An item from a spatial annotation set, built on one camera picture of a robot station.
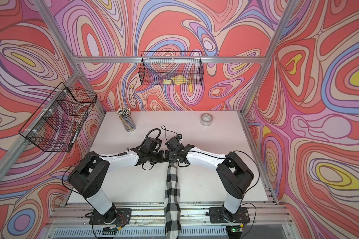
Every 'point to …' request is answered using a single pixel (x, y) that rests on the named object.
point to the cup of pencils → (128, 122)
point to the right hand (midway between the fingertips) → (175, 157)
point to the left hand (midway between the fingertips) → (169, 159)
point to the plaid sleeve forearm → (172, 207)
